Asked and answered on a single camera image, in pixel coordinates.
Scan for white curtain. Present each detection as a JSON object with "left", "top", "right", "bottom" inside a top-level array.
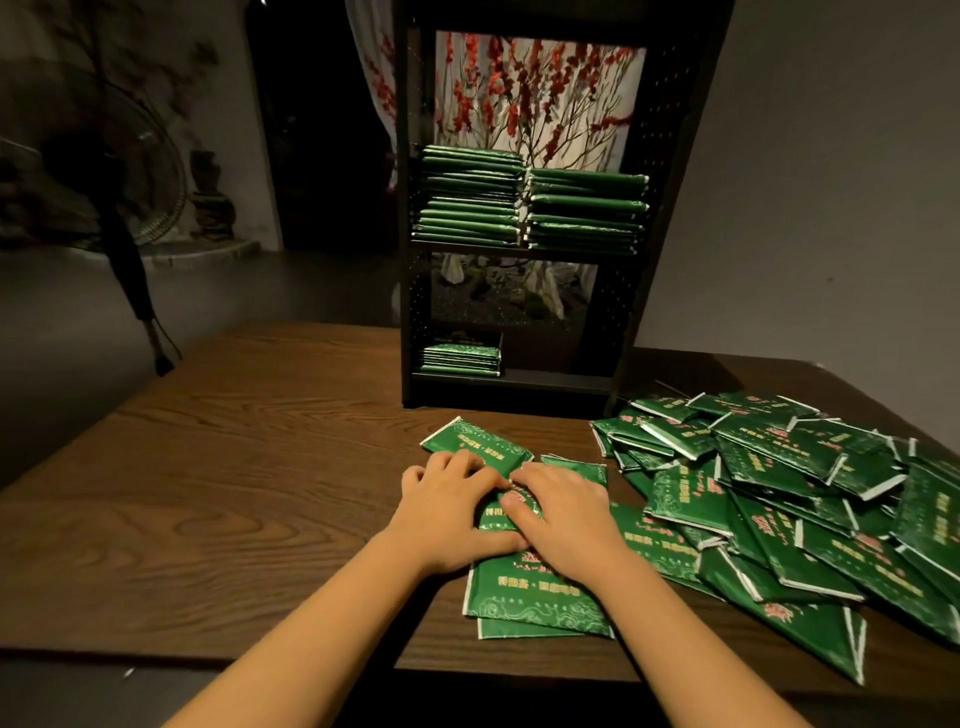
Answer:
[{"left": 343, "top": 0, "right": 402, "bottom": 155}]

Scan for black standing fan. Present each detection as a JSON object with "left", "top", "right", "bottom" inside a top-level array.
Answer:
[{"left": 0, "top": 75, "right": 192, "bottom": 378}]

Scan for pile of green packets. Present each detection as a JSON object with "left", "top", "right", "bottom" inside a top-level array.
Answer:
[{"left": 418, "top": 385, "right": 960, "bottom": 687}]

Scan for black metal shelf rack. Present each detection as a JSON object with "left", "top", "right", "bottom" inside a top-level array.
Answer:
[{"left": 391, "top": 0, "right": 738, "bottom": 420}]

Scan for person's right forearm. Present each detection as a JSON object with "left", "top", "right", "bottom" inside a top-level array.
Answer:
[{"left": 582, "top": 547, "right": 815, "bottom": 728}]

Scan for bare branched tree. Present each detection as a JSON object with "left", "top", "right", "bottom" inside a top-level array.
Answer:
[{"left": 27, "top": 0, "right": 222, "bottom": 155}]

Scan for person's left forearm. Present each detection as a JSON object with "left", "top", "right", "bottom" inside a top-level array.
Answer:
[{"left": 165, "top": 532, "right": 455, "bottom": 728}]

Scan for red berry branches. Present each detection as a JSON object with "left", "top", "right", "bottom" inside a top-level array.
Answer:
[{"left": 364, "top": 30, "right": 642, "bottom": 176}]

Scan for dark vase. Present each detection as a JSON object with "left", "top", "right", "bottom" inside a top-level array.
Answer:
[{"left": 186, "top": 147, "right": 239, "bottom": 243}]

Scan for person's right hand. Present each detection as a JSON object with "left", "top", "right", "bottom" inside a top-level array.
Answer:
[{"left": 501, "top": 460, "right": 633, "bottom": 591}]

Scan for person's left hand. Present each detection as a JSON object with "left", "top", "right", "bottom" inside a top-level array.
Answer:
[{"left": 385, "top": 450, "right": 528, "bottom": 581}]

